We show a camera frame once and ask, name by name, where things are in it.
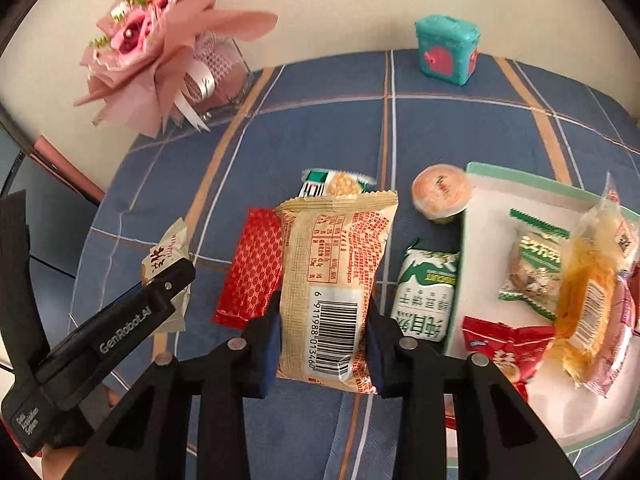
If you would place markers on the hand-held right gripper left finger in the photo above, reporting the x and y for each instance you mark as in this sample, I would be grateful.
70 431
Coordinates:
270 340

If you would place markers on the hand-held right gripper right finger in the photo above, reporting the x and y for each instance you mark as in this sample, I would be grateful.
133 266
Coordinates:
375 350

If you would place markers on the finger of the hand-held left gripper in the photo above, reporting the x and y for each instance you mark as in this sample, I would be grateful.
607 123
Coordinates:
120 332

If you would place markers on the beige orange snack packet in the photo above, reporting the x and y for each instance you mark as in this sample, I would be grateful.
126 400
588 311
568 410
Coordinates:
325 270

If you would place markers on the small white snack packet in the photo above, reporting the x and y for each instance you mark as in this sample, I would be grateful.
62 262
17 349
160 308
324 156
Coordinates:
167 255

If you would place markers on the bright red snack packet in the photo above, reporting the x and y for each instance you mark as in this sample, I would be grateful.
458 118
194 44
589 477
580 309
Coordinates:
500 355

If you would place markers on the green cow print cake packet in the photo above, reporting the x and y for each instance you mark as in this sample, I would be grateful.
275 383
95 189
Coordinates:
535 265

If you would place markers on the green-rimmed white cardboard box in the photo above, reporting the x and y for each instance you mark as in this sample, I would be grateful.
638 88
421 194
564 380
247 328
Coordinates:
500 200

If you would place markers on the yellow orange snack packet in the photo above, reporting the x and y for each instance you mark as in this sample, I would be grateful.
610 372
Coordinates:
585 300

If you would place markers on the pink swiss roll packet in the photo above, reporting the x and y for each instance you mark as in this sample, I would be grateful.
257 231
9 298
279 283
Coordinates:
622 340

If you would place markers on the clear yellow cake packet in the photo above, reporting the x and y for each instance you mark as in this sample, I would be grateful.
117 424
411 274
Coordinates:
607 225

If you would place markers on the green white biscuit packet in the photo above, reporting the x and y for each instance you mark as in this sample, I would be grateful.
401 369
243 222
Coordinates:
422 305

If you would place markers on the red patterned wafer packet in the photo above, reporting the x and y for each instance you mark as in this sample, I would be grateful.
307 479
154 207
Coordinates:
250 270

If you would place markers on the dark red snack packet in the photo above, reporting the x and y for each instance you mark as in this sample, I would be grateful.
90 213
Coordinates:
450 412

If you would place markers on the white green candy packet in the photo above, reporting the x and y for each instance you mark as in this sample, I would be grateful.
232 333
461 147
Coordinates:
340 183

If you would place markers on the pink panel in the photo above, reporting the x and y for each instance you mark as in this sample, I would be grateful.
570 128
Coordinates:
65 167

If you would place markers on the orange jelly cup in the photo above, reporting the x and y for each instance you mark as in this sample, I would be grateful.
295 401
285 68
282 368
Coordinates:
442 187

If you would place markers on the blue plaid tablecloth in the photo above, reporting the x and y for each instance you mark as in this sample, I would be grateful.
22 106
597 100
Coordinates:
325 125

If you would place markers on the clear glass vase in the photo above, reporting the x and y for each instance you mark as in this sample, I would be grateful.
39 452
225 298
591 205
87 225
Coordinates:
227 75

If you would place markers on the pink flower bouquet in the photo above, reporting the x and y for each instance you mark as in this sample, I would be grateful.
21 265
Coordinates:
145 35

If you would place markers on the teal toy box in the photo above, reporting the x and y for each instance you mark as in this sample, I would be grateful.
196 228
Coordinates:
445 50

